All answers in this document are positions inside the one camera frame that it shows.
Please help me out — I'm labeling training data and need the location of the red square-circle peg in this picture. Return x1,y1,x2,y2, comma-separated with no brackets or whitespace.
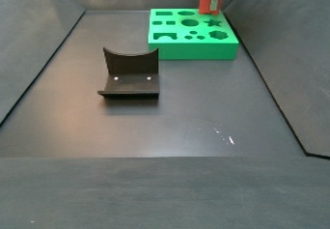
199,0,222,14

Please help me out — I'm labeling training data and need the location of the green shape sorter block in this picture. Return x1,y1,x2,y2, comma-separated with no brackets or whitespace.
149,9,238,60

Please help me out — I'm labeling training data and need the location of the black curved holder stand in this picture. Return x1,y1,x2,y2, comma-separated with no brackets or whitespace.
98,48,161,98

